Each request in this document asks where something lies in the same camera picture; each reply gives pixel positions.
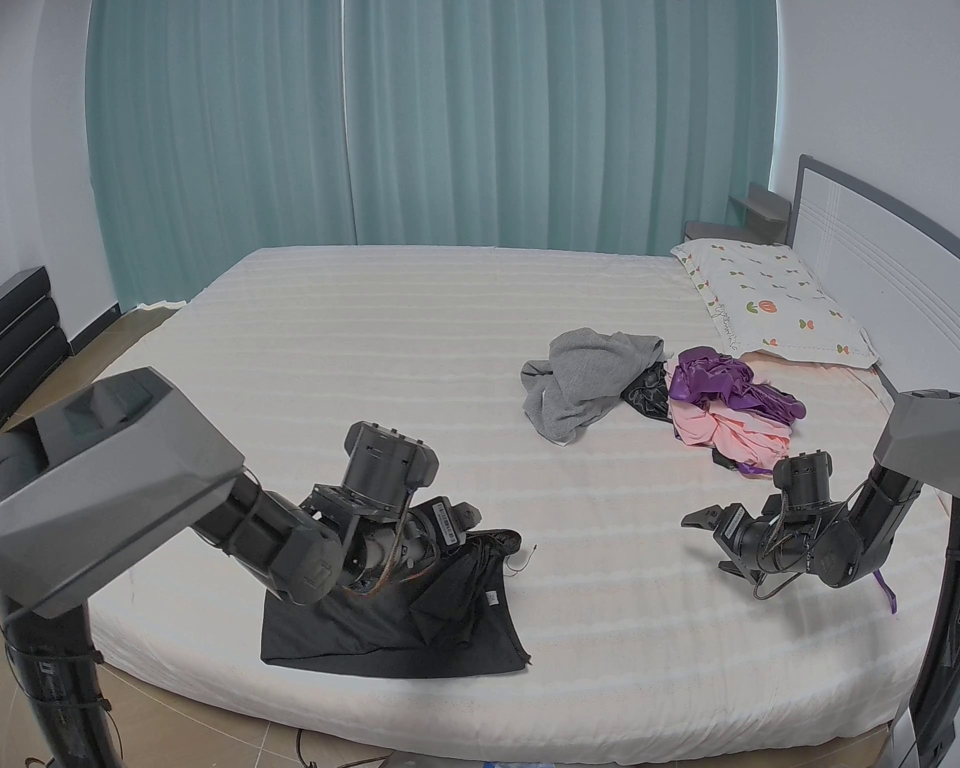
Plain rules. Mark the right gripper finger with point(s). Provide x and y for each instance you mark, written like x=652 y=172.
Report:
x=705 y=517

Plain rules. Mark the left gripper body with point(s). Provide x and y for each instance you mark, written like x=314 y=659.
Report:
x=446 y=529

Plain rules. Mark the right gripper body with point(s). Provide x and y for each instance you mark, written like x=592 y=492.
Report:
x=739 y=536

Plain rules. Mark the black T-shirt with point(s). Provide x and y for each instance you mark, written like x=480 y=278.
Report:
x=420 y=615

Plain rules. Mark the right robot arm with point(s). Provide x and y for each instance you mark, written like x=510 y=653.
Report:
x=907 y=450

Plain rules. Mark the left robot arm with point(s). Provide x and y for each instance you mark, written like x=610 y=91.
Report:
x=127 y=480

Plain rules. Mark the bed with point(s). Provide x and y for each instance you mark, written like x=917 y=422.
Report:
x=450 y=337

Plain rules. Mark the pink garment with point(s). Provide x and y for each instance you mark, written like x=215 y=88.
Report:
x=731 y=435

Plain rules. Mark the black shiny garment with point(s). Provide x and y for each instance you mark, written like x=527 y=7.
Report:
x=649 y=394

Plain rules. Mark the purple garment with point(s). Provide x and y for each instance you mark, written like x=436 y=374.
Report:
x=712 y=379

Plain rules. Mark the grey garment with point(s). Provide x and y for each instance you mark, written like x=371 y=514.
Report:
x=585 y=382

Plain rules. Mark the white printed pillow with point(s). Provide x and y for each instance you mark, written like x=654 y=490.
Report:
x=772 y=300

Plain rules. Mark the grey bedside table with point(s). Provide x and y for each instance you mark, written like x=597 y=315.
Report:
x=757 y=214

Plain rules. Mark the blue-green curtain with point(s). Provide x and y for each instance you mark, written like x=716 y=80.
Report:
x=225 y=150
x=562 y=127

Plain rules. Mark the black chest of drawers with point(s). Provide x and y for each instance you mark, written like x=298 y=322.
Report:
x=26 y=337

